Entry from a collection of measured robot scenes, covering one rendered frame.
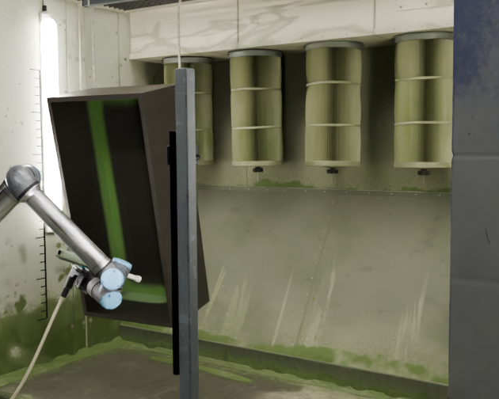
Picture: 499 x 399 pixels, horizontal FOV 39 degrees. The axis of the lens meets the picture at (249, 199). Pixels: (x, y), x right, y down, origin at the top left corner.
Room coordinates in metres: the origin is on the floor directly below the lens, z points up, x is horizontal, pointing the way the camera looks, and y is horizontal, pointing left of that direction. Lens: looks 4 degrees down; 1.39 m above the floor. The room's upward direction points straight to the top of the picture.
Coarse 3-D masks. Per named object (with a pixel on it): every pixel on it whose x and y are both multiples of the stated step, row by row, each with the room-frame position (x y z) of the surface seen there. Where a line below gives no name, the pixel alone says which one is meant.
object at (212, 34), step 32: (224, 0) 4.44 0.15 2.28; (256, 0) 4.31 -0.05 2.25; (288, 0) 4.18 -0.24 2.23; (320, 0) 4.07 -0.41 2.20; (352, 0) 3.95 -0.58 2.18; (384, 0) 3.85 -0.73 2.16; (416, 0) 3.75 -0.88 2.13; (448, 0) 3.65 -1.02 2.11; (160, 32) 4.73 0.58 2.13; (192, 32) 4.58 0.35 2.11; (224, 32) 4.44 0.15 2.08; (256, 32) 4.31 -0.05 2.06; (288, 32) 4.18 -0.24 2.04; (320, 32) 4.07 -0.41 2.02; (352, 32) 3.94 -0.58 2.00; (384, 32) 3.84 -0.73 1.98
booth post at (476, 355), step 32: (480, 0) 2.14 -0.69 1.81; (480, 32) 2.14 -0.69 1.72; (480, 64) 2.14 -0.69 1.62; (480, 96) 2.14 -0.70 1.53; (480, 128) 2.13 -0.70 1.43; (480, 160) 2.13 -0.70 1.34; (480, 192) 2.13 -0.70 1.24; (480, 224) 2.13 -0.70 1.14; (480, 256) 2.13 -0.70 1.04; (480, 288) 2.13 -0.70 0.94; (480, 320) 2.13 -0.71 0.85; (448, 352) 2.18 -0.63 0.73; (480, 352) 2.13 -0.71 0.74; (448, 384) 2.18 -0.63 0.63; (480, 384) 2.13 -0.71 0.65
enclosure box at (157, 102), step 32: (64, 96) 3.58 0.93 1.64; (96, 96) 3.45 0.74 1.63; (128, 96) 3.36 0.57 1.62; (160, 96) 3.45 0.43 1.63; (64, 128) 3.71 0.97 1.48; (96, 128) 3.93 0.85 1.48; (128, 128) 3.84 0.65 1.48; (160, 128) 3.45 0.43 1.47; (64, 160) 3.71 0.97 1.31; (96, 160) 3.93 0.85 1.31; (128, 160) 3.89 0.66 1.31; (160, 160) 3.44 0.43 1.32; (64, 192) 3.69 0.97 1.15; (96, 192) 3.92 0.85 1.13; (128, 192) 3.94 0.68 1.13; (160, 192) 3.44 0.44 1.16; (96, 224) 3.92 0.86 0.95; (128, 224) 3.99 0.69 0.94; (160, 224) 3.44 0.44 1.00; (128, 256) 4.04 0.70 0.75; (160, 256) 3.93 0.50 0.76; (128, 288) 4.10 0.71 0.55; (160, 288) 3.98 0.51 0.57; (128, 320) 3.67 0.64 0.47; (160, 320) 3.65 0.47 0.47
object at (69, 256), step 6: (60, 252) 3.20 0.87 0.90; (66, 252) 3.21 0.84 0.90; (72, 252) 3.25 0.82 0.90; (60, 258) 3.19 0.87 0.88; (66, 258) 3.21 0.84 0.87; (72, 258) 3.23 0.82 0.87; (78, 258) 3.25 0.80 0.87; (72, 264) 3.24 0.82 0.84; (78, 264) 3.26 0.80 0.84; (84, 264) 3.28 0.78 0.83; (132, 276) 3.48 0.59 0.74; (138, 276) 3.51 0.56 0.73; (66, 282) 3.27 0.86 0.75; (72, 282) 3.27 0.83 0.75; (138, 282) 3.52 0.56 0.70; (66, 288) 3.26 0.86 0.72; (60, 294) 3.26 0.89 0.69; (66, 294) 3.26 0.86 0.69
